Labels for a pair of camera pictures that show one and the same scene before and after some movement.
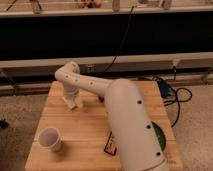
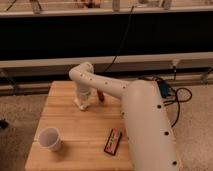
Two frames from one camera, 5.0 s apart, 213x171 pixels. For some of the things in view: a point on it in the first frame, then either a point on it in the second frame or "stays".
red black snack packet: x=110 y=146 stays
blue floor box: x=164 y=88 stays
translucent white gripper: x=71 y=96 -> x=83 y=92
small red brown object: x=101 y=98 stays
